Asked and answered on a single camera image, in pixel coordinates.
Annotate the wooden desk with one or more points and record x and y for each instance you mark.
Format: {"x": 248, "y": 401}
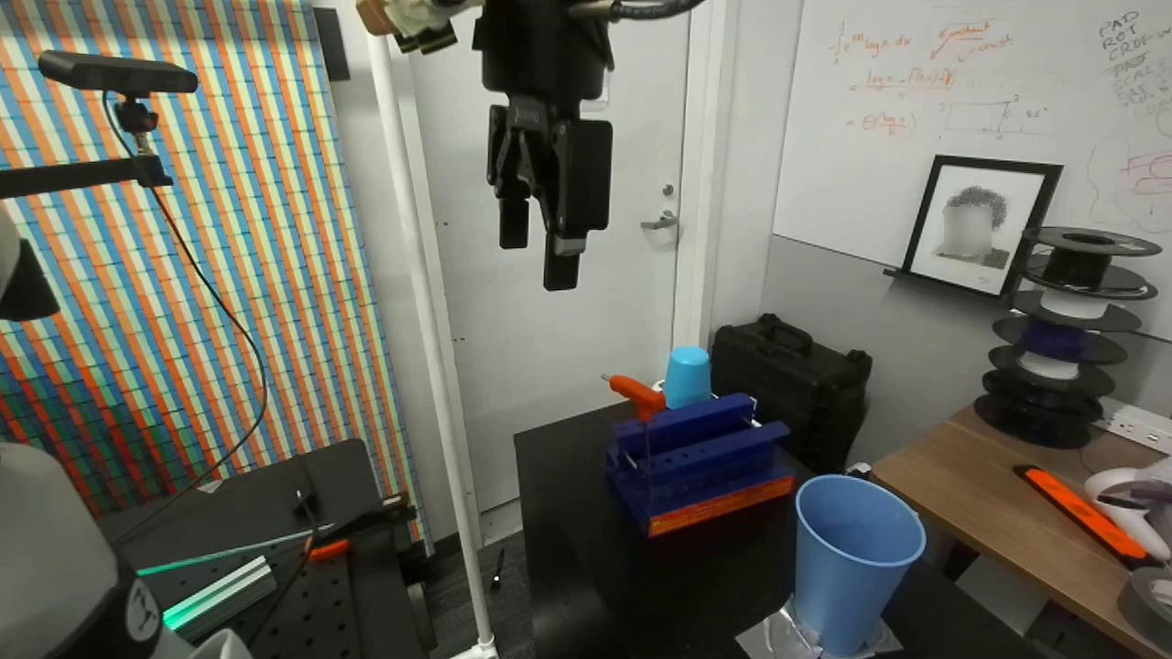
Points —
{"x": 974, "y": 499}

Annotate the black camera on stand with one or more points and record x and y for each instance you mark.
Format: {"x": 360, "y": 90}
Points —
{"x": 116, "y": 75}

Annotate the grey white robot base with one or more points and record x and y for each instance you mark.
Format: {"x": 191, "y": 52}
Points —
{"x": 47, "y": 560}

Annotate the white wall outlet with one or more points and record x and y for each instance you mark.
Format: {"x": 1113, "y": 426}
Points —
{"x": 1140, "y": 426}

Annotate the large blue cup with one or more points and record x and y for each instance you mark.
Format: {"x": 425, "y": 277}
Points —
{"x": 848, "y": 550}

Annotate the metal bar with green light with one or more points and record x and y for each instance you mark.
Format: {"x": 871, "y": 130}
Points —
{"x": 219, "y": 587}

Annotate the black perforated breadboard table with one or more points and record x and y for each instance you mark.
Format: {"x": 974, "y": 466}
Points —
{"x": 332, "y": 598}

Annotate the whiteboard with writing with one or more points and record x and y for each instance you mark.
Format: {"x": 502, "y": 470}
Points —
{"x": 901, "y": 110}

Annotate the black wall box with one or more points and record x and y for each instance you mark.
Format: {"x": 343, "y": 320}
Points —
{"x": 332, "y": 43}

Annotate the multicolour striped backdrop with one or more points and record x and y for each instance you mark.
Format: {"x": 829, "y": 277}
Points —
{"x": 185, "y": 243}

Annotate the black hard case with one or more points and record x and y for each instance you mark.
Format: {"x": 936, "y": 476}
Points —
{"x": 793, "y": 378}

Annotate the black framed picture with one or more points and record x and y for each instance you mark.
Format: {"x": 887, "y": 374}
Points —
{"x": 974, "y": 223}

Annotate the white handheld device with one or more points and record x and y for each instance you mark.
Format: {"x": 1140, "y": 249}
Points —
{"x": 1128, "y": 487}

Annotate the blue tool holder orange base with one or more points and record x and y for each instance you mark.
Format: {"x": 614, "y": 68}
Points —
{"x": 697, "y": 470}

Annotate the black filament spool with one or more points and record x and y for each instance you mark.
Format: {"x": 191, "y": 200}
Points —
{"x": 1037, "y": 413}
{"x": 1086, "y": 260}

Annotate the orange utility knife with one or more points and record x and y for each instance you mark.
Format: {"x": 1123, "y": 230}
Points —
{"x": 1083, "y": 511}

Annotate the white door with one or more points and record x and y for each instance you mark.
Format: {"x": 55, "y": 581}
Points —
{"x": 563, "y": 332}

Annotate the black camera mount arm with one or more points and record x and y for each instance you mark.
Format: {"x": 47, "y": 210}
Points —
{"x": 86, "y": 172}

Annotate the white filament spool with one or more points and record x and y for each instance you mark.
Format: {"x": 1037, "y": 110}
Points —
{"x": 1048, "y": 368}
{"x": 1070, "y": 309}

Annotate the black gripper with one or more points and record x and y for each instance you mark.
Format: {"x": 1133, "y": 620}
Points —
{"x": 571, "y": 157}

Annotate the purple filament spool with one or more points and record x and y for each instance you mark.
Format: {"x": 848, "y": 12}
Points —
{"x": 1056, "y": 337}

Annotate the white vertical pole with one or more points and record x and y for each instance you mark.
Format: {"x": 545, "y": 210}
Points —
{"x": 440, "y": 368}

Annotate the small blue cup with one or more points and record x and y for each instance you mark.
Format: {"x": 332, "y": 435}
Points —
{"x": 685, "y": 374}

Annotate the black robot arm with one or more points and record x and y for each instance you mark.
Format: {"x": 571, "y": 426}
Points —
{"x": 544, "y": 43}

